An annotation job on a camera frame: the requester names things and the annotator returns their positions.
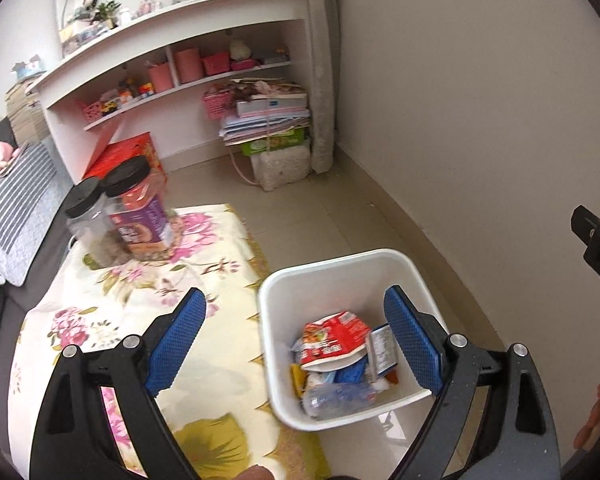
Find clear jar black lid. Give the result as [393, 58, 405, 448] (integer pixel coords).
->
[64, 177, 131, 268]

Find green tissue pack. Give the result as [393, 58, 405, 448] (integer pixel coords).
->
[240, 128, 306, 156]

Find yellow snack wrapper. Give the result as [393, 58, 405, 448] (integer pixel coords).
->
[289, 363, 309, 399]

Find stack of books and papers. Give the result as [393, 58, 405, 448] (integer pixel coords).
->
[218, 78, 312, 145]

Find pink woven basket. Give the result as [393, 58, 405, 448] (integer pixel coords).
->
[202, 89, 234, 120]

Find stack of books beside shelf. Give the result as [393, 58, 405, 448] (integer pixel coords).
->
[5, 82, 50, 145]

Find pink bucket left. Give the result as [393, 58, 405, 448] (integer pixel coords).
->
[148, 63, 174, 93]

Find white curved shelf unit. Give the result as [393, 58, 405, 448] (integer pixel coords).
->
[32, 0, 312, 182]

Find grey sofa striped cover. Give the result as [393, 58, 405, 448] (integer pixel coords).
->
[0, 136, 73, 311]

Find white fluffy stool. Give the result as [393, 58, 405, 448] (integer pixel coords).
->
[250, 145, 311, 192]

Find pink bucket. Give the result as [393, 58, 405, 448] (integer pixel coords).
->
[148, 63, 174, 93]
[174, 48, 204, 84]

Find red cardboard box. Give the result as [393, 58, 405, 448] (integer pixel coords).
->
[81, 132, 166, 181]

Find red instant noodle wrapper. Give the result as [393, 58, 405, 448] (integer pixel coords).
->
[299, 311, 370, 373]

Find blue white small packet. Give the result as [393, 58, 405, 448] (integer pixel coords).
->
[365, 324, 398, 379]

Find white plastic trash bin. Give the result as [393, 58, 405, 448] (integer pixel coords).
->
[258, 248, 445, 431]

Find floral tablecloth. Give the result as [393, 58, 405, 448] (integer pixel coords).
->
[8, 205, 330, 479]

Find crushed clear plastic bottle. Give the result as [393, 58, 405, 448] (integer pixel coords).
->
[301, 382, 377, 420]

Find pink bucket right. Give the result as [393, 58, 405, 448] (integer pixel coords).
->
[174, 48, 204, 84]

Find purple label snack jar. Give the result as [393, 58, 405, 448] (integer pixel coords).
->
[100, 155, 175, 261]

